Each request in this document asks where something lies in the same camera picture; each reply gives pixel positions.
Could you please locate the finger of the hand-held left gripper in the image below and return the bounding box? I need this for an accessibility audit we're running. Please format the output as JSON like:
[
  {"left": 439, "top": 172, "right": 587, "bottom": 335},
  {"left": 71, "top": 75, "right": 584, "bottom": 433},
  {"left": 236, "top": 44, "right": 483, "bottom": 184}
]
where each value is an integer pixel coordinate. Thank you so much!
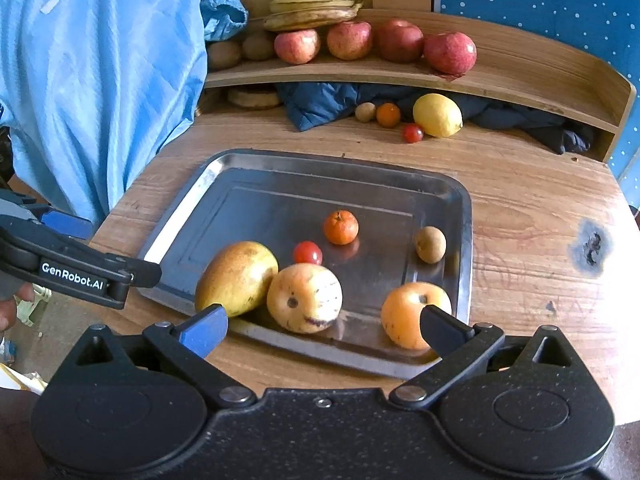
[
  {"left": 39, "top": 209, "right": 96, "bottom": 241},
  {"left": 120, "top": 257, "right": 163, "bottom": 291}
]

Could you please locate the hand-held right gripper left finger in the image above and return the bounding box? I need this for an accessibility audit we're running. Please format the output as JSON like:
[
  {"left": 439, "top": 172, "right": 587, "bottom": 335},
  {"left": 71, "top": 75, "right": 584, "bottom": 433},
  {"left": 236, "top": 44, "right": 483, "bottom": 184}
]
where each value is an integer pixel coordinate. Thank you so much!
[{"left": 62, "top": 304, "right": 257, "bottom": 409}]

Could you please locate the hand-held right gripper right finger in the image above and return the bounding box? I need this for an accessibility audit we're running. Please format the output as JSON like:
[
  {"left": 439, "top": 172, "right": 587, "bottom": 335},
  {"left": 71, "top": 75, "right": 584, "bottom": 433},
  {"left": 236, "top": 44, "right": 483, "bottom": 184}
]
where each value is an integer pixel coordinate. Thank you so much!
[{"left": 389, "top": 304, "right": 588, "bottom": 409}]

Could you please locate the orange persimmon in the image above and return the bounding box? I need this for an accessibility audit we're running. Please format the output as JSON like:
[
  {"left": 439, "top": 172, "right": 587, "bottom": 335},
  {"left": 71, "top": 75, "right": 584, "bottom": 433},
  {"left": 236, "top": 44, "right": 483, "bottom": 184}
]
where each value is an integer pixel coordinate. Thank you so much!
[{"left": 380, "top": 282, "right": 453, "bottom": 351}]

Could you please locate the yellow-green mango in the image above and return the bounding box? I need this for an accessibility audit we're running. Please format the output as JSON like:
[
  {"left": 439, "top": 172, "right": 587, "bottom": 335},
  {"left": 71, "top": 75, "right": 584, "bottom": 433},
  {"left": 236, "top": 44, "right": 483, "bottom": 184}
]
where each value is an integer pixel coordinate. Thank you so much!
[{"left": 194, "top": 241, "right": 279, "bottom": 318}]

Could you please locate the small brown kiwi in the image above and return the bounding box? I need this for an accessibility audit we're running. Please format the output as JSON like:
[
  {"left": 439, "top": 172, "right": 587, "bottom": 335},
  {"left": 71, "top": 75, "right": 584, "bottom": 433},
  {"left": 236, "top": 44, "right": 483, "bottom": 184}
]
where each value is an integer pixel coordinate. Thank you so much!
[{"left": 415, "top": 226, "right": 447, "bottom": 264}]

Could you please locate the cream striped pepino melon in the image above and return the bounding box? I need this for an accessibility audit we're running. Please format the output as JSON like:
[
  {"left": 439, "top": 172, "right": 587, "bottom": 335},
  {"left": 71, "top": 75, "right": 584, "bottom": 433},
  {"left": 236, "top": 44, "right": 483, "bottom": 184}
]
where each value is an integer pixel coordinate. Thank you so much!
[{"left": 266, "top": 263, "right": 344, "bottom": 335}]

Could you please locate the metal tray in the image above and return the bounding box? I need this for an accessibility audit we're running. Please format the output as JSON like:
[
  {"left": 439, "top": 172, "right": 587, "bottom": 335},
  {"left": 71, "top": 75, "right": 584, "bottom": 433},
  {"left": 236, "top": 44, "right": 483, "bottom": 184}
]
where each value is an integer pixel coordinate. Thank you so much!
[{"left": 136, "top": 148, "right": 473, "bottom": 380}]

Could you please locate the yellow lemon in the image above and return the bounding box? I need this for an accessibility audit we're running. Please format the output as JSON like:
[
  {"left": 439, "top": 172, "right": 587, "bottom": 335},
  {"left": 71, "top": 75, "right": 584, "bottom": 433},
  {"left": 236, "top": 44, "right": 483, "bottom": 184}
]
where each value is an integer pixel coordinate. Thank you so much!
[{"left": 412, "top": 93, "right": 464, "bottom": 138}]

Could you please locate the person's left hand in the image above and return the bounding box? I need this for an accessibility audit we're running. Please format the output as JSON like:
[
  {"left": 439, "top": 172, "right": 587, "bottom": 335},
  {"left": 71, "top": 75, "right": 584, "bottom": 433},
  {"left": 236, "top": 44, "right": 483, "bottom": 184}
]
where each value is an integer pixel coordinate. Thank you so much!
[{"left": 0, "top": 282, "right": 36, "bottom": 333}]

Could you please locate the light blue coat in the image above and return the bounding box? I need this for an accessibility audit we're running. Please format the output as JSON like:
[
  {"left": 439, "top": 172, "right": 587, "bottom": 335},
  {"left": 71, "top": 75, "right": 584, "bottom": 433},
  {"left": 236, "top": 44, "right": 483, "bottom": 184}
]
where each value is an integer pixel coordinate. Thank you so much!
[{"left": 0, "top": 0, "right": 208, "bottom": 226}]

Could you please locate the flat tan round disc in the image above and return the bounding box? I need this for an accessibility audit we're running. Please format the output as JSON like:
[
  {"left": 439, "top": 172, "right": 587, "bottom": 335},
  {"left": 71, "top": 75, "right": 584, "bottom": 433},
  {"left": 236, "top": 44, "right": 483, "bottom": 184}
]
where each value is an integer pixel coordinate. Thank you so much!
[{"left": 227, "top": 86, "right": 283, "bottom": 110}]

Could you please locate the dark blue cloth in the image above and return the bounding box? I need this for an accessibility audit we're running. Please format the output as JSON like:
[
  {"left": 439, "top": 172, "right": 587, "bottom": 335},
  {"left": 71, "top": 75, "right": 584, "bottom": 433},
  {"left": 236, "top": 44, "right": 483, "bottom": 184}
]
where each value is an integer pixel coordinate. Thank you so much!
[{"left": 275, "top": 81, "right": 596, "bottom": 155}]

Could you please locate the crumpled blue cloth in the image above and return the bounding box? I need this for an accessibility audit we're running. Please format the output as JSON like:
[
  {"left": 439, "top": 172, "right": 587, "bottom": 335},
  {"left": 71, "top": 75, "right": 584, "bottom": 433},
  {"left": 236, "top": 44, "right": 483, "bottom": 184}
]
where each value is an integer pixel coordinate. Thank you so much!
[{"left": 200, "top": 0, "right": 249, "bottom": 43}]

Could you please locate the wooden desk shelf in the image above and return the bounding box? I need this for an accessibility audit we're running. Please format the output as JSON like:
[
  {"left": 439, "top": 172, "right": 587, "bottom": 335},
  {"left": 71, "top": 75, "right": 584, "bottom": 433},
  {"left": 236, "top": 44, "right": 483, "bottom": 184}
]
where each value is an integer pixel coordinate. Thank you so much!
[{"left": 202, "top": 7, "right": 637, "bottom": 163}]

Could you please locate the pale red apple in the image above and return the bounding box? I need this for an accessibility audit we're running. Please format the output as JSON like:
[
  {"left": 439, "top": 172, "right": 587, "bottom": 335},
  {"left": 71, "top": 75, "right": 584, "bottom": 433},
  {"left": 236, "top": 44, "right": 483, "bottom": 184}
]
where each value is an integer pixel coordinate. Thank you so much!
[
  {"left": 273, "top": 28, "right": 321, "bottom": 65},
  {"left": 326, "top": 20, "right": 374, "bottom": 61}
]

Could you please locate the dark red apple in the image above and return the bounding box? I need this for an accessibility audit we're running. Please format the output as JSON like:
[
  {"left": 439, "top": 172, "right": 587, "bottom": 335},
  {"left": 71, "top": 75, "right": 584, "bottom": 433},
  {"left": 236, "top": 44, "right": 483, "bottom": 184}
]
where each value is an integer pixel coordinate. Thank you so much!
[
  {"left": 376, "top": 19, "right": 426, "bottom": 64},
  {"left": 424, "top": 31, "right": 478, "bottom": 75}
]

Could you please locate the bunch of yellow bananas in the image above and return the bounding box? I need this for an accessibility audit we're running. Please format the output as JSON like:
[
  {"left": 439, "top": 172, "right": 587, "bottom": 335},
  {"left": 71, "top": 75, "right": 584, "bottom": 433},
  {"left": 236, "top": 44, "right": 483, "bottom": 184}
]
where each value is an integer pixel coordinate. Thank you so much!
[{"left": 262, "top": 0, "right": 365, "bottom": 32}]

